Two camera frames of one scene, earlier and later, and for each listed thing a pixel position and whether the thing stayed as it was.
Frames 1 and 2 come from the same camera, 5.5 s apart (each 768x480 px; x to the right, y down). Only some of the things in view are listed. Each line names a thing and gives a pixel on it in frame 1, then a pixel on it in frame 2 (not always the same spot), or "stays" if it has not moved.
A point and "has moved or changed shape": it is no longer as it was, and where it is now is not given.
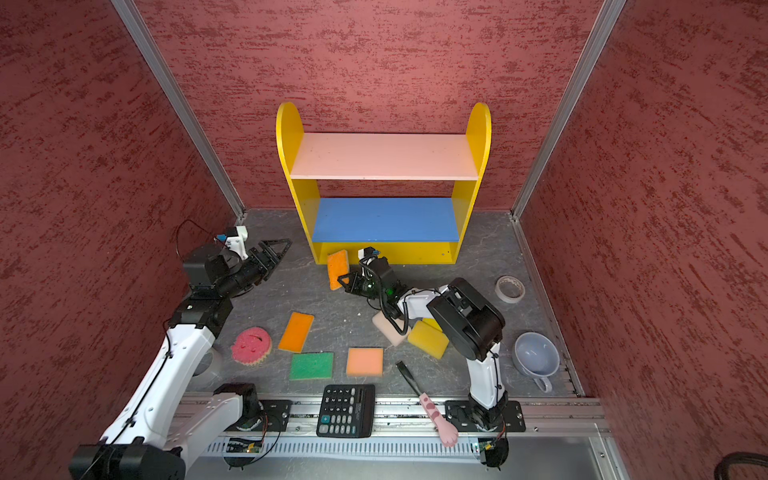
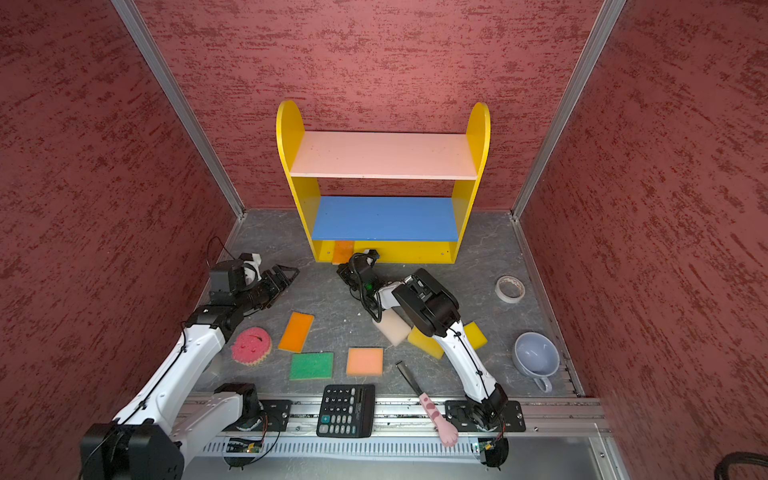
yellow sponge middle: x=428 y=338 stays
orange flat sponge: x=296 y=332 stays
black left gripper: x=268 y=267 to x=277 y=287
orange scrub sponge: x=338 y=265 has moved or changed shape
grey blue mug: x=536 y=356 stays
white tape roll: x=509 y=288 stays
